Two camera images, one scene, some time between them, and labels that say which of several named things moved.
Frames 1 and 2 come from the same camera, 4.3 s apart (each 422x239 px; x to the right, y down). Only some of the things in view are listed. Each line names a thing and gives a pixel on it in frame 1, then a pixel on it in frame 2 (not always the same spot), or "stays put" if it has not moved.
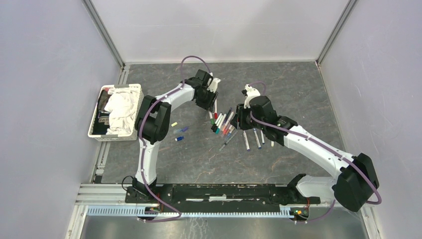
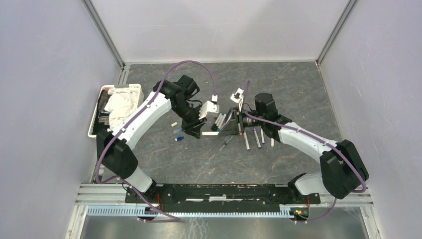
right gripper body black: x=245 y=118 stays put
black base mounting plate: x=221 y=195 stays put
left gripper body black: x=206 y=99 to x=190 y=115
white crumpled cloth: x=121 y=107 stays put
